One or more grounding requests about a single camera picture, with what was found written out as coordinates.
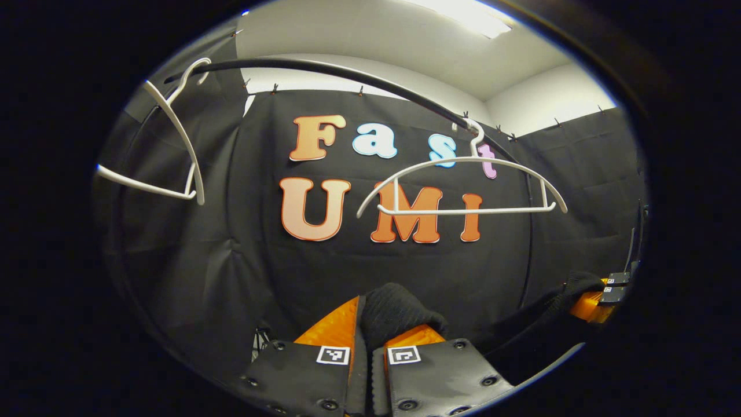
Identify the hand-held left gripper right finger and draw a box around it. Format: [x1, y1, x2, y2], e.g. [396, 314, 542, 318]
[370, 323, 516, 417]

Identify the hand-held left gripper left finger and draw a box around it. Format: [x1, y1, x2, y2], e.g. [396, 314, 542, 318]
[239, 295, 368, 417]

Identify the black knit jacket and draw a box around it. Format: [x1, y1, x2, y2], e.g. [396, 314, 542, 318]
[359, 271, 606, 386]

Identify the white plastic clothes hanger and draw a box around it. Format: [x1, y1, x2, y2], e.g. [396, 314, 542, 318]
[96, 57, 212, 206]
[356, 119, 569, 220]

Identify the black backdrop cloth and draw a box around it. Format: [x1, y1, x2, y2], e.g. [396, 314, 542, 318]
[96, 23, 646, 377]

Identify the ceiling light panel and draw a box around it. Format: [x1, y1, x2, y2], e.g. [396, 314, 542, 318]
[405, 0, 513, 38]

